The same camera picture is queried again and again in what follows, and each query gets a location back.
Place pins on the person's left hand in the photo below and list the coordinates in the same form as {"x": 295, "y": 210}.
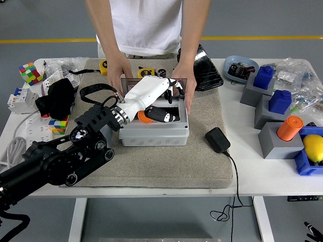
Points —
{"x": 188, "y": 75}

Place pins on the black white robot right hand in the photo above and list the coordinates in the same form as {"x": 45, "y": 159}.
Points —
{"x": 315, "y": 233}

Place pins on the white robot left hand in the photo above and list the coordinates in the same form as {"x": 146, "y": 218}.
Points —
{"x": 143, "y": 93}

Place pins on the person's right hand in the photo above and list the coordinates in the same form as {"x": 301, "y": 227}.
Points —
{"x": 118, "y": 71}

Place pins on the orange cylinder battery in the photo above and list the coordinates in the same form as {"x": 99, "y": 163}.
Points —
{"x": 142, "y": 118}
{"x": 289, "y": 128}

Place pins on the grey electrical box clear lid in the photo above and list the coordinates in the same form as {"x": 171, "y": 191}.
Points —
{"x": 154, "y": 136}

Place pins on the person's left forearm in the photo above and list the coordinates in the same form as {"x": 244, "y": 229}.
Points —
{"x": 193, "y": 30}

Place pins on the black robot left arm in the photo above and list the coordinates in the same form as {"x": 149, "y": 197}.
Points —
{"x": 50, "y": 161}

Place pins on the person's right forearm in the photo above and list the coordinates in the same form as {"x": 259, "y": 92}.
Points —
{"x": 106, "y": 30}

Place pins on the blue block battery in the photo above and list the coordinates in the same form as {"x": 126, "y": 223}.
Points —
{"x": 279, "y": 102}
{"x": 263, "y": 78}

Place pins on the yellow tape measure round face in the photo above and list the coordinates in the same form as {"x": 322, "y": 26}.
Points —
{"x": 145, "y": 73}

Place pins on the small black capacitor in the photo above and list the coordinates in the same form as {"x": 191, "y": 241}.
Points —
{"x": 162, "y": 72}

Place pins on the black table control panel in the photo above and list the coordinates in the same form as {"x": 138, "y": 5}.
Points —
{"x": 302, "y": 198}

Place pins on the small white electrical module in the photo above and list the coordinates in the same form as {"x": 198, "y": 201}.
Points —
{"x": 74, "y": 80}

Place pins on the blue-grey bowl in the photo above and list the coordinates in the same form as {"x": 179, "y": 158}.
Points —
{"x": 233, "y": 61}

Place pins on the dark electronic parts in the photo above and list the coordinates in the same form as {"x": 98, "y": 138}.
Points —
{"x": 241, "y": 70}

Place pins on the white table leg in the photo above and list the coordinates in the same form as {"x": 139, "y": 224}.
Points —
{"x": 77, "y": 219}
{"x": 263, "y": 219}

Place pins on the person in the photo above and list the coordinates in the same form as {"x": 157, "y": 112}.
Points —
{"x": 146, "y": 25}

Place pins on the grey holder block round hole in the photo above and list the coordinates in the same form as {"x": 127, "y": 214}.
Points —
{"x": 109, "y": 136}

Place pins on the clear plastic bag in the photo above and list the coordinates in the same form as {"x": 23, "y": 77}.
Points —
{"x": 63, "y": 63}

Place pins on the black cloth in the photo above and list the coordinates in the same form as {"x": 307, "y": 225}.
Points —
{"x": 56, "y": 98}

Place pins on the purple white card packet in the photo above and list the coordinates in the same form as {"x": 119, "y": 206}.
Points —
{"x": 51, "y": 79}

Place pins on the blue plastic bin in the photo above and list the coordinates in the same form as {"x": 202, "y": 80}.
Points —
{"x": 306, "y": 166}

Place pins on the black power adapter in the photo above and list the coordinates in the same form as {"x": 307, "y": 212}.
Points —
{"x": 217, "y": 139}

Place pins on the grey-brown mat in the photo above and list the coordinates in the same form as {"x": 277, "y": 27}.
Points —
{"x": 151, "y": 166}

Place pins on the dark pen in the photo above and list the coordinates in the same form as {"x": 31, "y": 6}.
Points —
{"x": 45, "y": 70}

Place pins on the small colourful puzzle cube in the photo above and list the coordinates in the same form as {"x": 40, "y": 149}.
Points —
{"x": 59, "y": 124}

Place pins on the yellow lemon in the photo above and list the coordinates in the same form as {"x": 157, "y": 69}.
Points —
{"x": 314, "y": 147}

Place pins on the large colourful puzzle cube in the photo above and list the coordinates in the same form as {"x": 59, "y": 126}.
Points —
{"x": 30, "y": 74}

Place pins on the white circuit breaker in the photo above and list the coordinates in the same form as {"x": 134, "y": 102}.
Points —
{"x": 21, "y": 100}

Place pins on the white power strip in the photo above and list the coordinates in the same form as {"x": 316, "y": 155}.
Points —
{"x": 38, "y": 133}

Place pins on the small black object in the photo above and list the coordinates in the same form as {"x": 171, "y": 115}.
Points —
{"x": 311, "y": 124}

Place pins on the green plastic stick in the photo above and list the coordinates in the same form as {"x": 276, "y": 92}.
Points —
{"x": 293, "y": 109}

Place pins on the clear plastic bags with parts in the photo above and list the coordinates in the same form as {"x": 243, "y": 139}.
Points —
{"x": 302, "y": 83}

